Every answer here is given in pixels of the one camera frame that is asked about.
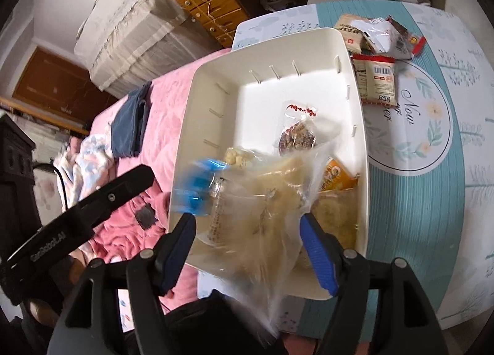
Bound red white snack packet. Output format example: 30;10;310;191
351;54;397;105

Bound black cable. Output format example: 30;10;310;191
52;164;76;211

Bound beige bread packet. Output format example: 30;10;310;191
334;13;371;54

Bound blue jeans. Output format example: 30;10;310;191
110;81;153;158

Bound person's left hand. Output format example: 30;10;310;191
27;252;91;325

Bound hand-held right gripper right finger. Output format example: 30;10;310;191
299;212;450;355

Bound brown wooden door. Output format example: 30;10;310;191
11;48;116;128

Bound floral white blanket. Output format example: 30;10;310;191
54;133;116;205

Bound white plastic storage box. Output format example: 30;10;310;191
166;27;371;299

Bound pink quilt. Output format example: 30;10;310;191
58;48;232;317

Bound white lace cover cloth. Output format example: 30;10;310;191
73;0;194;93

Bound clear bread packet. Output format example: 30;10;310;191
206;137;342;336

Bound blue snack packet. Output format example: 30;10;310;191
178;158;228;217

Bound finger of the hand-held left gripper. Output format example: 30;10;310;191
73;165;155;227

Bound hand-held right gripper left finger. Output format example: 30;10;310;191
50;212;197;355

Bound dark cabinet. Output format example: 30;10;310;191
0;113;45;259

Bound orange snack packet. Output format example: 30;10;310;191
318;157;359;191

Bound small brown red packet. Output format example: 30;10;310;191
386;17;425;59

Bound puffed rice cake packet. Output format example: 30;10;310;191
224;146;263;170

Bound clear nut bar packet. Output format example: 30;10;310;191
278;103;321;157

